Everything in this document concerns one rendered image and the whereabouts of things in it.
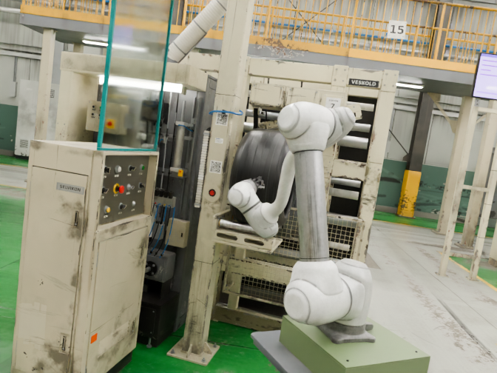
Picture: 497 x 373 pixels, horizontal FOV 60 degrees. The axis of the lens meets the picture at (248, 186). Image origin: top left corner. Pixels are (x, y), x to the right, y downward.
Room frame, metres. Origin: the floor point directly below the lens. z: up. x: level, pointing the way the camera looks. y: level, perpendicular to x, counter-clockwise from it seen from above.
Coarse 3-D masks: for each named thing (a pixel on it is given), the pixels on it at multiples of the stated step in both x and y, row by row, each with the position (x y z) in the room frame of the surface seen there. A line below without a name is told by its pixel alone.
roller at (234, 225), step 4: (220, 220) 2.50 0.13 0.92; (224, 220) 2.50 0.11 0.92; (220, 224) 2.49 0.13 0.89; (224, 224) 2.49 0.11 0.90; (228, 224) 2.48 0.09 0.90; (232, 224) 2.48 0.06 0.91; (236, 224) 2.47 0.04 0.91; (240, 224) 2.47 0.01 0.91; (244, 224) 2.47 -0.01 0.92; (248, 224) 2.47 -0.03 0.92; (232, 228) 2.48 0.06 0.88; (236, 228) 2.47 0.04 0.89; (240, 228) 2.46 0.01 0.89; (244, 228) 2.46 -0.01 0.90; (248, 228) 2.45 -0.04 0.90; (252, 232) 2.46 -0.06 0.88; (256, 232) 2.45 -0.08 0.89
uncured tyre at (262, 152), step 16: (256, 128) 2.60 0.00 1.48; (240, 144) 2.44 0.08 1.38; (256, 144) 2.40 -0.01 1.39; (272, 144) 2.39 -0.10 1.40; (240, 160) 2.36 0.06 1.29; (256, 160) 2.34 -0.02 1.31; (272, 160) 2.32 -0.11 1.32; (240, 176) 2.33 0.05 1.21; (256, 176) 2.31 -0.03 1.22; (272, 176) 2.30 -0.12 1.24; (256, 192) 2.31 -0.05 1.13; (272, 192) 2.30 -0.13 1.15; (288, 208) 2.68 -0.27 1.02
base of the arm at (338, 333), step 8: (320, 328) 1.53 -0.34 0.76; (328, 328) 1.50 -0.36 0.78; (336, 328) 1.48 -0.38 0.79; (344, 328) 1.47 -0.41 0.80; (352, 328) 1.47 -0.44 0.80; (360, 328) 1.48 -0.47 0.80; (368, 328) 1.57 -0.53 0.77; (328, 336) 1.47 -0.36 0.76; (336, 336) 1.45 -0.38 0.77; (344, 336) 1.46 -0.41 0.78; (352, 336) 1.46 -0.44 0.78; (360, 336) 1.48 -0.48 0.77; (368, 336) 1.49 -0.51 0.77
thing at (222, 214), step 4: (220, 212) 2.57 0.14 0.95; (224, 212) 2.60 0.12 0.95; (228, 212) 2.67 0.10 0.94; (216, 216) 2.46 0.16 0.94; (220, 216) 2.53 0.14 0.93; (224, 216) 2.60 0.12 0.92; (228, 216) 2.68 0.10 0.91; (212, 220) 2.47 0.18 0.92; (216, 220) 2.46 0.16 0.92; (228, 220) 2.69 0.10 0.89; (232, 220) 2.78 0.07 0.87; (212, 224) 2.47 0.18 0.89; (216, 224) 2.47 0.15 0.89; (212, 228) 2.47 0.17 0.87; (216, 228) 2.48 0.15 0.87
